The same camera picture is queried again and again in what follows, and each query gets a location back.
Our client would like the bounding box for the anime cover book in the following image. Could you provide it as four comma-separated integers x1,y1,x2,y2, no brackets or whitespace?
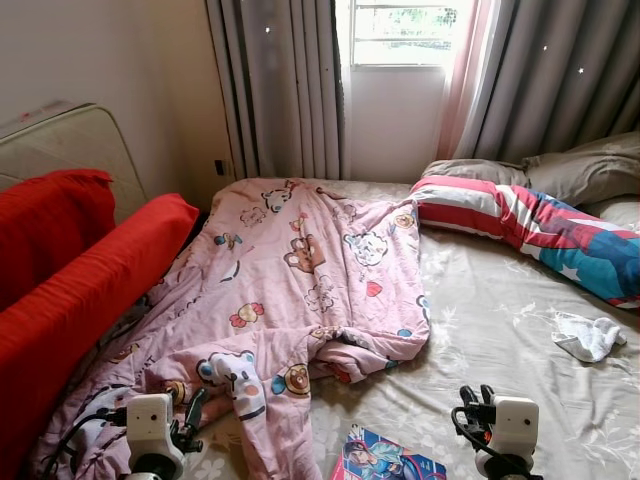
332,425,448,480

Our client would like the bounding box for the beige floral bed sheet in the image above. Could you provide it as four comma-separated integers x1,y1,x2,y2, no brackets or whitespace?
170,178,640,480

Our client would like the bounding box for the red white blue striped bolster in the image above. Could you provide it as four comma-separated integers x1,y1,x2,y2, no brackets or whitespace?
410,175,640,309

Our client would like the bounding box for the light cream pillow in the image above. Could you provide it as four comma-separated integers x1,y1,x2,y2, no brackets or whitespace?
580,195,640,233

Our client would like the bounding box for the green quilted mattress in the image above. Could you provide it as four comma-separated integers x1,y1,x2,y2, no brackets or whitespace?
0,100,149,223

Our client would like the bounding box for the pink sheer curtain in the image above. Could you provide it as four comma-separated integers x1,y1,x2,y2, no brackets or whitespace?
437,0,501,161

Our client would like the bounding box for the window with white bars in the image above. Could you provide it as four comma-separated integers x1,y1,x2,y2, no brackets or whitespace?
348,0,473,69

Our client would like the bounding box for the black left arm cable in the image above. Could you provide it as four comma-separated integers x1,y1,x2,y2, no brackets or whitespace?
35,405,129,480

